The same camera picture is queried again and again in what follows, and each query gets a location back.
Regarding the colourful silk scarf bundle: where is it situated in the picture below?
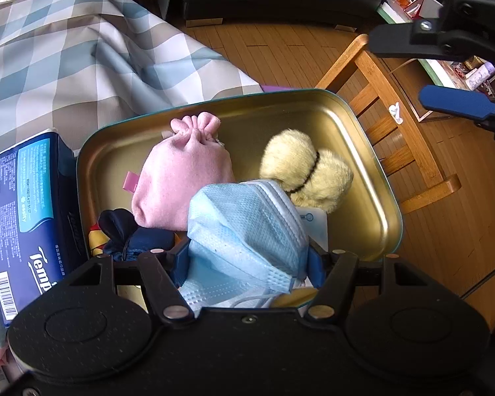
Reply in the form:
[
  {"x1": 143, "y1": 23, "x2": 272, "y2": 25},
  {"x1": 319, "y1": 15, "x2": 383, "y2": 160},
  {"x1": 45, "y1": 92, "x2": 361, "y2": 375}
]
[{"x1": 87, "y1": 208, "x2": 176, "y2": 262}]

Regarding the light blue face mask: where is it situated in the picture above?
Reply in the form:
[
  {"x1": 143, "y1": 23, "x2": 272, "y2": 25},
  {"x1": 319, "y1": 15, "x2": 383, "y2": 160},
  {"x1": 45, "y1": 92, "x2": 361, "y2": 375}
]
[{"x1": 180, "y1": 180, "x2": 311, "y2": 312}]

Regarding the pink drawstring pouch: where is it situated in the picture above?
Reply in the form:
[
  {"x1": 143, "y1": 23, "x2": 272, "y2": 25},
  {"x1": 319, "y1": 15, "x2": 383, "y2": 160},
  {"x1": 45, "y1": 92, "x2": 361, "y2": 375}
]
[{"x1": 131, "y1": 112, "x2": 235, "y2": 232}]

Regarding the cream fuzzy plush bundle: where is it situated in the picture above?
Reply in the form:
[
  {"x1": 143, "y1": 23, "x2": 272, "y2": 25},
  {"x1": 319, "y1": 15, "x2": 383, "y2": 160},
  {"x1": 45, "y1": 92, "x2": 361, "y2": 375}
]
[{"x1": 259, "y1": 129, "x2": 354, "y2": 214}]

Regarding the blue Tempo tissue pack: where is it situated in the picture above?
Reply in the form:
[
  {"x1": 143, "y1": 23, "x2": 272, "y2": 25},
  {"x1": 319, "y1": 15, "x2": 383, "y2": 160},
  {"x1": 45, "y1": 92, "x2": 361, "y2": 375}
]
[{"x1": 0, "y1": 131, "x2": 88, "y2": 324}]

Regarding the white small tissue packet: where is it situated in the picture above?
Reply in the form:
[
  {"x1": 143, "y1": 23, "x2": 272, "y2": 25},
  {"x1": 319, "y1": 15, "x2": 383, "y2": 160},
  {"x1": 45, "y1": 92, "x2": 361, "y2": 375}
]
[{"x1": 296, "y1": 207, "x2": 329, "y2": 251}]

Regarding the gold metal tin box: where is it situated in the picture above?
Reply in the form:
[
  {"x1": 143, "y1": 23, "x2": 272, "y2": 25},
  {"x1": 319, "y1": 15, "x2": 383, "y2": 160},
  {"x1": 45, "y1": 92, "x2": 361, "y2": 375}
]
[{"x1": 77, "y1": 89, "x2": 403, "y2": 261}]

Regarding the wooden chair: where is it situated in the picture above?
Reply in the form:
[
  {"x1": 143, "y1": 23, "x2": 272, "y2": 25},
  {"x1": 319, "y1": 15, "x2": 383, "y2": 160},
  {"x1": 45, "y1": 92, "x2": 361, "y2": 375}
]
[{"x1": 315, "y1": 34, "x2": 461, "y2": 215}]

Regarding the checkered blue beige tablecloth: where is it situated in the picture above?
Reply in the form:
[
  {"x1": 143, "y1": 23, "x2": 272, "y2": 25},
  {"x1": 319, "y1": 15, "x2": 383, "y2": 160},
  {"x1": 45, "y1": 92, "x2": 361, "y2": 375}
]
[{"x1": 0, "y1": 0, "x2": 260, "y2": 152}]

